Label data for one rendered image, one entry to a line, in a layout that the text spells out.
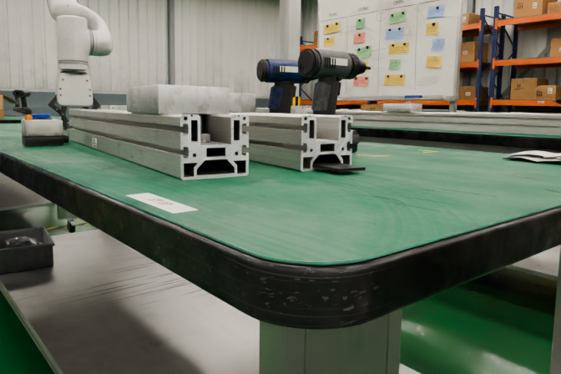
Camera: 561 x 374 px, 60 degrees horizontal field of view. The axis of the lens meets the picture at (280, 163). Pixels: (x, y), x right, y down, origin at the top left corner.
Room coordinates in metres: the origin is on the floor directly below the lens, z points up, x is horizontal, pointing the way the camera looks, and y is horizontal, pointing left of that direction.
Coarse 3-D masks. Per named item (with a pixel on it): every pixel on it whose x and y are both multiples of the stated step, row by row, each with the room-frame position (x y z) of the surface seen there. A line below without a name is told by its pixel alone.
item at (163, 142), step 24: (72, 120) 1.26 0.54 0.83; (96, 120) 1.08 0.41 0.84; (120, 120) 0.91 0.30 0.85; (144, 120) 0.75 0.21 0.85; (168, 120) 0.66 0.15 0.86; (192, 120) 0.65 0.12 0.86; (216, 120) 0.70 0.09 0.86; (240, 120) 0.67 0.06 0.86; (96, 144) 1.03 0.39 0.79; (120, 144) 0.87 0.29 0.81; (144, 144) 0.79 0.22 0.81; (168, 144) 0.66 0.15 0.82; (192, 144) 0.63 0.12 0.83; (216, 144) 0.65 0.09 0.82; (240, 144) 0.67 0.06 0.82; (168, 168) 0.67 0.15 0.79; (192, 168) 0.64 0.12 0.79; (216, 168) 0.72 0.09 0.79; (240, 168) 0.69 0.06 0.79
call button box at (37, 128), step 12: (24, 120) 1.10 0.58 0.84; (36, 120) 1.11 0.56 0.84; (48, 120) 1.13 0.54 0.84; (60, 120) 1.14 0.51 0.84; (24, 132) 1.10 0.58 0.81; (36, 132) 1.11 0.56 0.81; (48, 132) 1.13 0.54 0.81; (60, 132) 1.14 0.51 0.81; (24, 144) 1.12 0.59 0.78; (36, 144) 1.11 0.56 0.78; (48, 144) 1.12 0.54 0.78; (60, 144) 1.14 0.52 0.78
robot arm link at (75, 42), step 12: (60, 24) 1.45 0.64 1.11; (72, 24) 1.45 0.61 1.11; (84, 24) 1.48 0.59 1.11; (60, 36) 1.45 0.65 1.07; (72, 36) 1.45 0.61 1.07; (84, 36) 1.47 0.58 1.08; (60, 48) 1.45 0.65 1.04; (72, 48) 1.45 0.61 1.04; (84, 48) 1.47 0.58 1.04; (60, 60) 1.46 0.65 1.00; (72, 60) 1.45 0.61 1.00; (84, 60) 1.47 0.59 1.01
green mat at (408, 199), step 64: (0, 128) 1.92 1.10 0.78; (128, 192) 0.53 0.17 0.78; (192, 192) 0.54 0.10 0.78; (256, 192) 0.54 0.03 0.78; (320, 192) 0.55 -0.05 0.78; (384, 192) 0.56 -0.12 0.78; (448, 192) 0.56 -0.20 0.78; (512, 192) 0.57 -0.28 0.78; (256, 256) 0.31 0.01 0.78; (320, 256) 0.31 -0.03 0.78
